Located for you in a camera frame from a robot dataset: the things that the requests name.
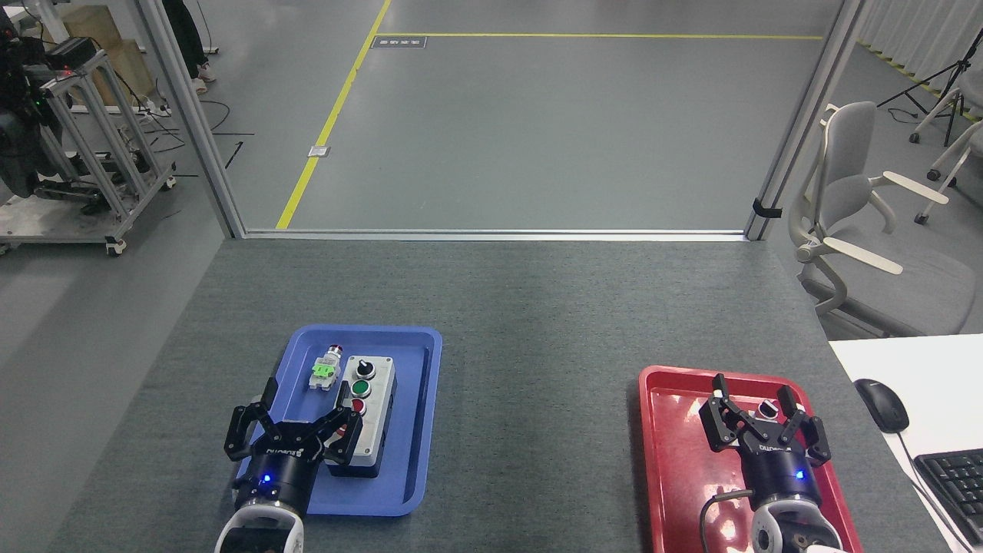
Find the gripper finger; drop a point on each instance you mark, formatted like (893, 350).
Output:
(814, 442)
(344, 438)
(244, 430)
(722, 426)

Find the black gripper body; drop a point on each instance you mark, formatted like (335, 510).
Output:
(777, 472)
(280, 472)

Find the grey control box with buttons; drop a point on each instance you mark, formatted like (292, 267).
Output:
(376, 415)

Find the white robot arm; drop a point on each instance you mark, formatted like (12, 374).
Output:
(795, 530)
(257, 530)

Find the push button with green block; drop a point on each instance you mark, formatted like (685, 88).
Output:
(326, 372)

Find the cardboard box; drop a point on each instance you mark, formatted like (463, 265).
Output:
(123, 61)

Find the red plastic tray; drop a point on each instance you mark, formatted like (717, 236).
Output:
(680, 468)

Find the blue plastic tray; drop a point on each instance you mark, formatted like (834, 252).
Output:
(407, 430)

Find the black computer mouse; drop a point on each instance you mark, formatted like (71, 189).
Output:
(882, 403)

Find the white desk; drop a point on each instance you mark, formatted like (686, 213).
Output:
(937, 369)

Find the black keyboard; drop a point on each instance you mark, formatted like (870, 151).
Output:
(956, 491)

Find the grey office chair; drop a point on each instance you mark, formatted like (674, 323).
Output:
(848, 184)

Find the metal floor outlet plate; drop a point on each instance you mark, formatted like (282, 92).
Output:
(319, 151)

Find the white chair base with wheels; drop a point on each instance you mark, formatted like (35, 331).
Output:
(948, 153)

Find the black robot machine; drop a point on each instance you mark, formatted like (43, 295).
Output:
(19, 146)

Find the black tripod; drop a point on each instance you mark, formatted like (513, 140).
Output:
(944, 73)

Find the dark floor label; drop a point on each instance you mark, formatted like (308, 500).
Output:
(398, 42)

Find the small white push button switch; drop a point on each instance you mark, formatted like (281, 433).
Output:
(767, 408)

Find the black clamp on post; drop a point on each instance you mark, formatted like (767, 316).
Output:
(766, 208)

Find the silver aluminium rail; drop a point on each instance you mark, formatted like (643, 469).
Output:
(491, 234)

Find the aluminium frame cart on wheels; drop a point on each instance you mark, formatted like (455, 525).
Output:
(115, 177)

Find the silver aluminium post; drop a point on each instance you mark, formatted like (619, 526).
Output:
(192, 123)
(799, 123)

